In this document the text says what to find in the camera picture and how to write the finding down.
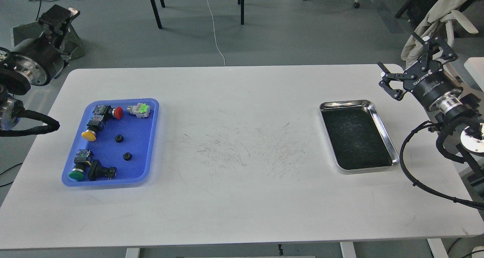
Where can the red push button switch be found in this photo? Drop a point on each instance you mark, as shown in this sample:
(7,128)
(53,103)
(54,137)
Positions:
(108,112)

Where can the blue plastic tray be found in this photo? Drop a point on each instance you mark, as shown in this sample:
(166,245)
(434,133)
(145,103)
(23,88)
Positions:
(138,133)

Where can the small black gear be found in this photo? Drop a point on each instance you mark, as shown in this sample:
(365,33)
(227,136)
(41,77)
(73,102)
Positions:
(127,156)
(119,138)

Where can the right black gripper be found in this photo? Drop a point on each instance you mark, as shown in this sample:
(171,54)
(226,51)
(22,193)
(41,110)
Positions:
(429,84)

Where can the silver metal tray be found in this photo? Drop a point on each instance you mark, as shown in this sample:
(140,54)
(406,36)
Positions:
(357,136)

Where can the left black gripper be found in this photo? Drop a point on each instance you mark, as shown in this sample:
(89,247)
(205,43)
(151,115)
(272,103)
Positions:
(38,59)

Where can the beige cloth on chair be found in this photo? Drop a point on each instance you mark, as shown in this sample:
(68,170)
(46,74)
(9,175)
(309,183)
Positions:
(427,27)

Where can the grey green switch module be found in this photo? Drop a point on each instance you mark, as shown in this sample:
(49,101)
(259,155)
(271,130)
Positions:
(140,110)

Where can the white office chair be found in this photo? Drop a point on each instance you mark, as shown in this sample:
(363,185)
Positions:
(446,30)

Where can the grey plastic crate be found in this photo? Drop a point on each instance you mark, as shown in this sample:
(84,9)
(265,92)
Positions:
(72,43)

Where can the green push button switch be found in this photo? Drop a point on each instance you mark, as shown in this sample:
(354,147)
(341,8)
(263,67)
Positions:
(82,161)

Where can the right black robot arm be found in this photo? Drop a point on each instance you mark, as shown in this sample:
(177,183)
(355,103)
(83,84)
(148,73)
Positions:
(458,122)

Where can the black selector switch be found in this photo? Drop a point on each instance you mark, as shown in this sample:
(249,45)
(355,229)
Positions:
(97,171)

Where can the yellow push button switch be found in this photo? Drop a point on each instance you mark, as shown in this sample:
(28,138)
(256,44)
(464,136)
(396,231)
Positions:
(94,125)

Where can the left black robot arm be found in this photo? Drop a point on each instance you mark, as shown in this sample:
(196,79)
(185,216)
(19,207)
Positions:
(15,119)

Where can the black table leg pair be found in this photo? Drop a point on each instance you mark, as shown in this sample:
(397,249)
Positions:
(241,4)

